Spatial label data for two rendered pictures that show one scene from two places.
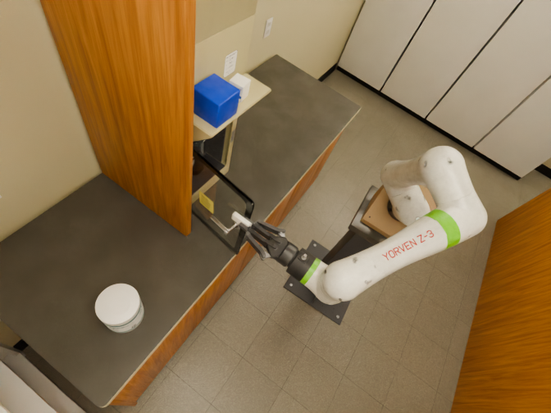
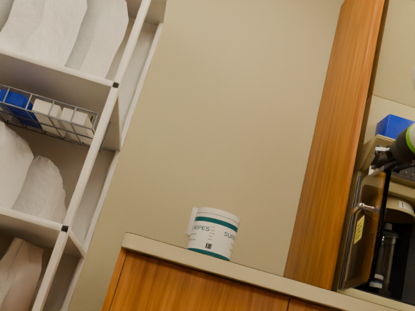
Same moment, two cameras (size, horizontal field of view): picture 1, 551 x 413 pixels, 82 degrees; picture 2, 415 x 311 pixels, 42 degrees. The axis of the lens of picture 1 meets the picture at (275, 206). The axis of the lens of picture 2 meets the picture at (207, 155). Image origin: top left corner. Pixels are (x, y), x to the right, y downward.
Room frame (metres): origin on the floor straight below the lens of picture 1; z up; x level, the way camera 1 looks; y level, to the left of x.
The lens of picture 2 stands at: (-0.37, -1.15, 0.73)
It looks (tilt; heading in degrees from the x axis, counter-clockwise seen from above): 18 degrees up; 72
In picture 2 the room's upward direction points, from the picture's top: 16 degrees clockwise
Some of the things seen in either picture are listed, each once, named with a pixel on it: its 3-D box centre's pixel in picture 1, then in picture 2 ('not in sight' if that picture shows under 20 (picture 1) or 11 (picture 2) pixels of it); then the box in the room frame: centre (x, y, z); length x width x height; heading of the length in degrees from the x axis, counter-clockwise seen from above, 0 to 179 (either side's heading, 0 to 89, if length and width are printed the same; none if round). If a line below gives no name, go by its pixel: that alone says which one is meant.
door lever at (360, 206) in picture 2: (223, 222); (363, 210); (0.54, 0.15, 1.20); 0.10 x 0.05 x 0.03; 69
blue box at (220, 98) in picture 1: (215, 101); (394, 134); (0.71, 0.29, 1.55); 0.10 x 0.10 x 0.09; 76
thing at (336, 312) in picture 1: (349, 256); not in sight; (1.08, -0.57, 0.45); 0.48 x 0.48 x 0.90; 79
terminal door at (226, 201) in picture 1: (215, 206); (365, 221); (0.60, 0.20, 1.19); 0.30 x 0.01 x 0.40; 69
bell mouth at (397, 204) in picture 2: not in sight; (391, 208); (0.85, 0.42, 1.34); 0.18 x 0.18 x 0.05
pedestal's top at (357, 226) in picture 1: (386, 221); not in sight; (1.08, -0.57, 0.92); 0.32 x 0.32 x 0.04; 79
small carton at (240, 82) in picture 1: (239, 88); not in sight; (0.83, 0.26, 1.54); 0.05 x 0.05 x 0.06; 84
